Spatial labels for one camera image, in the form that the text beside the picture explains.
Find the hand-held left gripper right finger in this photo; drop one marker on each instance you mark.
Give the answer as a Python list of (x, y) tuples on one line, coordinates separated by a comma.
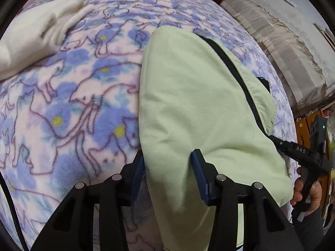
[(200, 180)]

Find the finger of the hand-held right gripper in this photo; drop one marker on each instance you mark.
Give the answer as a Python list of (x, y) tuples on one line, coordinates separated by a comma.
[(281, 144)]

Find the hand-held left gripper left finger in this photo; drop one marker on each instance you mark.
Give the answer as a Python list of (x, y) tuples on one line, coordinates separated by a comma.
[(137, 174)]

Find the green and black hooded jacket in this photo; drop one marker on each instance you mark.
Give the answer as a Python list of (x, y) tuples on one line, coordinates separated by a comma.
[(196, 96)]

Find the person's right forearm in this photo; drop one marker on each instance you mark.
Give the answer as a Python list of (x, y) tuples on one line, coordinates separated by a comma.
[(308, 232)]

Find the person's right hand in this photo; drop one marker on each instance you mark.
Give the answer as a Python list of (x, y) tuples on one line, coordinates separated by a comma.
[(315, 192)]

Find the wooden drawer cabinet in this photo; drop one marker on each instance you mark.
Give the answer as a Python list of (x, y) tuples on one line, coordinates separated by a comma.
[(303, 128)]

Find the purple floral fleece blanket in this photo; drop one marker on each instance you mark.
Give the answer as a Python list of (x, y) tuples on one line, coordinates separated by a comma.
[(78, 96)]

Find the stacked books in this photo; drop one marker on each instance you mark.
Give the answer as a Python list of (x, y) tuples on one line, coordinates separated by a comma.
[(324, 32)]

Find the beige lace-covered furniture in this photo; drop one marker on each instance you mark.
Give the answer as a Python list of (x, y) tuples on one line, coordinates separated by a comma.
[(282, 31)]

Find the white folded fleece cloth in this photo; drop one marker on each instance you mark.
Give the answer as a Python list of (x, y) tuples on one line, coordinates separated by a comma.
[(39, 31)]

